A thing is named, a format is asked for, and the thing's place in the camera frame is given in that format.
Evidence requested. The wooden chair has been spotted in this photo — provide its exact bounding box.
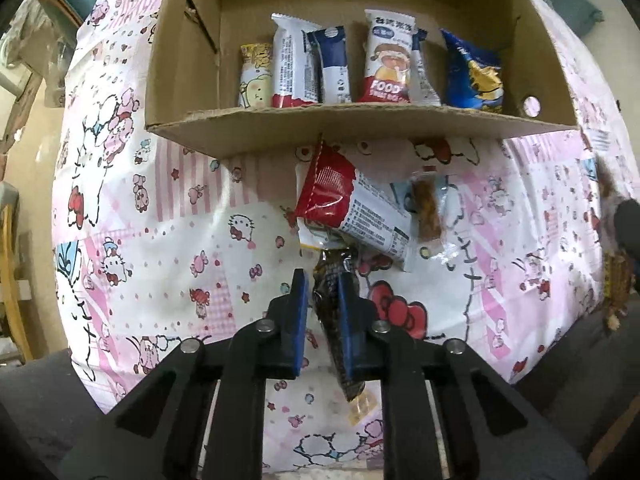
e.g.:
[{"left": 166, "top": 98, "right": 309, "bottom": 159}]
[{"left": 0, "top": 200, "right": 36, "bottom": 361}]

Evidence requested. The clear packet with brown snack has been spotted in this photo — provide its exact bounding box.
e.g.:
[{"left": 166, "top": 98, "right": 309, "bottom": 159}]
[{"left": 410, "top": 170, "right": 448, "bottom": 256}]

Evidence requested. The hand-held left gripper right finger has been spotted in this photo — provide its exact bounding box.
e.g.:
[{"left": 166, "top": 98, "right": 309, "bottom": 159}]
[{"left": 337, "top": 271, "right": 588, "bottom": 480}]

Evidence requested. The person's leg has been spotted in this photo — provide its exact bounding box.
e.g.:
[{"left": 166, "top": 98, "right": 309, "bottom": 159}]
[
  {"left": 0, "top": 347, "right": 111, "bottom": 480},
  {"left": 515, "top": 300, "right": 640, "bottom": 480}
]

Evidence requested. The yellow checkered bear snack packet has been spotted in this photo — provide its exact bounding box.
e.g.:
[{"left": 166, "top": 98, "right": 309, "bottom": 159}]
[
  {"left": 602, "top": 250, "right": 636, "bottom": 333},
  {"left": 238, "top": 42, "right": 275, "bottom": 109}
]

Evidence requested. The person's left leg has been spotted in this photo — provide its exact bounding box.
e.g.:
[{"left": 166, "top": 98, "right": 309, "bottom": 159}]
[{"left": 0, "top": 347, "right": 111, "bottom": 480}]

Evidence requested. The white snack packet red end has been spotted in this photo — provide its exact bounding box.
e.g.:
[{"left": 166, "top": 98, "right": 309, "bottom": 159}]
[
  {"left": 294, "top": 137, "right": 416, "bottom": 273},
  {"left": 270, "top": 12, "right": 323, "bottom": 109}
]

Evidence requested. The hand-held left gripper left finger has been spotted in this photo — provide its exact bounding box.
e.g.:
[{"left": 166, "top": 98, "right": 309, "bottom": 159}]
[{"left": 57, "top": 268, "right": 311, "bottom": 480}]

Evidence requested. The navy and white snack packet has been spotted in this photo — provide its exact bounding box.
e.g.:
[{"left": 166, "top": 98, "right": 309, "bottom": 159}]
[{"left": 306, "top": 26, "right": 353, "bottom": 106}]

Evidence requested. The white cartoon snack packet red base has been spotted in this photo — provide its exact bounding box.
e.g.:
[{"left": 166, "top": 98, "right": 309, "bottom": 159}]
[{"left": 352, "top": 8, "right": 418, "bottom": 105}]

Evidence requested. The person's right leg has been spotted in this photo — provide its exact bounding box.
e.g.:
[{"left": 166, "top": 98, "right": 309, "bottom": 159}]
[{"left": 515, "top": 300, "right": 640, "bottom": 480}]

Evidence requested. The pink cartoon printed blanket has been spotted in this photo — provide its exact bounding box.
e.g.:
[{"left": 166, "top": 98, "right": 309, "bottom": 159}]
[{"left": 50, "top": 0, "right": 631, "bottom": 473}]

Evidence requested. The white grey snack packet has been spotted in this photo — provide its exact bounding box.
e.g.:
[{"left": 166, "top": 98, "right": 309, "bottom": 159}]
[{"left": 410, "top": 27, "right": 443, "bottom": 107}]

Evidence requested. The blue and yellow chip bag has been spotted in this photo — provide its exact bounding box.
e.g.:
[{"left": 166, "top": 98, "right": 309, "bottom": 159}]
[{"left": 440, "top": 28, "right": 503, "bottom": 114}]

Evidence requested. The dark brown snack packet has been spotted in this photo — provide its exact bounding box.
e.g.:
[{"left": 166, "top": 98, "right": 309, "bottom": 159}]
[{"left": 298, "top": 217, "right": 378, "bottom": 418}]

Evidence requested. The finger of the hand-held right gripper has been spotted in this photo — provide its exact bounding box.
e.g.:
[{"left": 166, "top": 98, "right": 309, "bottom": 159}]
[{"left": 614, "top": 200, "right": 640, "bottom": 296}]

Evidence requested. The brown cardboard box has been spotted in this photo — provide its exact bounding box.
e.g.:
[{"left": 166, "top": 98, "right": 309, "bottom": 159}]
[{"left": 145, "top": 0, "right": 581, "bottom": 158}]

